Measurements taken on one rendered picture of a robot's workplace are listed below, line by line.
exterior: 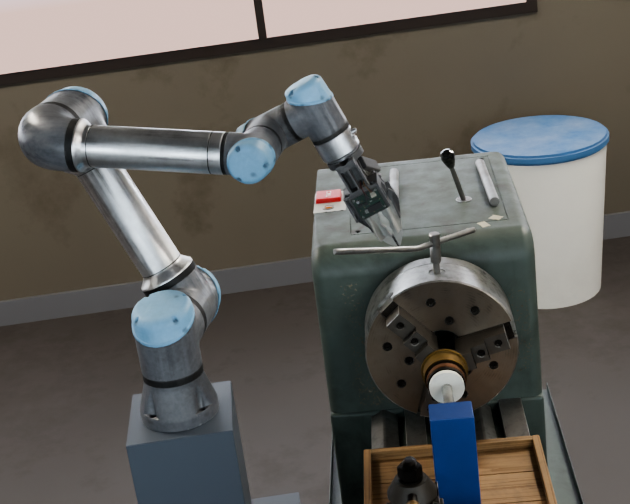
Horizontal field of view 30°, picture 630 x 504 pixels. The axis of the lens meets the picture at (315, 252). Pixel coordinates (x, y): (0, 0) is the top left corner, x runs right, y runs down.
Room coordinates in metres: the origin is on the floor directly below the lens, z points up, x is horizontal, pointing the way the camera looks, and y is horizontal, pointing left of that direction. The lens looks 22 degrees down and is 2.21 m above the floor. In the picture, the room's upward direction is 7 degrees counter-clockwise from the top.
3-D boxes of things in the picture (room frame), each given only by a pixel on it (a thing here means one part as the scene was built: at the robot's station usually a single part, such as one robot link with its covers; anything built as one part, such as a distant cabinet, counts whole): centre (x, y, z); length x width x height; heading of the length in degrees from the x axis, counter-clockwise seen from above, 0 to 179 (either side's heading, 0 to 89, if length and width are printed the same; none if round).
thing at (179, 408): (2.01, 0.30, 1.15); 0.15 x 0.15 x 0.10
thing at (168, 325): (2.02, 0.30, 1.27); 0.13 x 0.12 x 0.14; 167
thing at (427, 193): (2.61, -0.25, 1.06); 0.59 x 0.48 x 0.39; 175
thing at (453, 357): (2.06, -0.22, 1.08); 0.09 x 0.09 x 0.09; 85
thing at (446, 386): (1.95, -0.21, 1.08); 0.13 x 0.07 x 0.07; 175
